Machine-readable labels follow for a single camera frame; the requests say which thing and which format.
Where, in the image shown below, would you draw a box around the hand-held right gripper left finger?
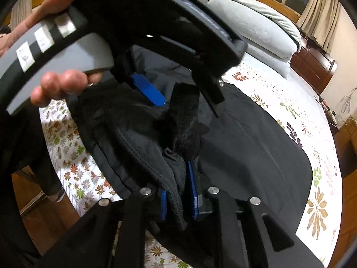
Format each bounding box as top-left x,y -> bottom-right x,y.
33,187 -> 168,268

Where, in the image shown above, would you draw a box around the person's left hand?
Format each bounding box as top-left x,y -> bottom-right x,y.
0,0 -> 104,108

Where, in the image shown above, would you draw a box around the dark wooden headboard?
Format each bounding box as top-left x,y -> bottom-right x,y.
290,31 -> 338,95

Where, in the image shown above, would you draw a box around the beige curtain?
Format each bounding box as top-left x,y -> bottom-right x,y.
296,0 -> 342,53

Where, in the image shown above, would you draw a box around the floral quilted bedspread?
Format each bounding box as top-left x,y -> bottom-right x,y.
39,60 -> 343,268

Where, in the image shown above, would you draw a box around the hanging white cables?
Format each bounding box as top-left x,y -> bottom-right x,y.
339,88 -> 357,112

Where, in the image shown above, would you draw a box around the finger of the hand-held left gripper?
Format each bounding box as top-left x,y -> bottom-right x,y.
131,72 -> 167,107
192,59 -> 225,118

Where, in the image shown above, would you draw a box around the person's dark trouser leg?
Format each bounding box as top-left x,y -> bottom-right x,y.
19,109 -> 63,199

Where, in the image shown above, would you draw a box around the person's shoe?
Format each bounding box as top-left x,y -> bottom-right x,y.
49,187 -> 67,203

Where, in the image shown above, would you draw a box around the black pants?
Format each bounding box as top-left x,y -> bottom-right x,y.
65,45 -> 313,260

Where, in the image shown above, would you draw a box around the folded light blue duvet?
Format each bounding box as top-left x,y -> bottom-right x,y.
208,0 -> 302,79

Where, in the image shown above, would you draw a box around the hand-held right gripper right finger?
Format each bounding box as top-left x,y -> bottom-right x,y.
187,160 -> 324,268

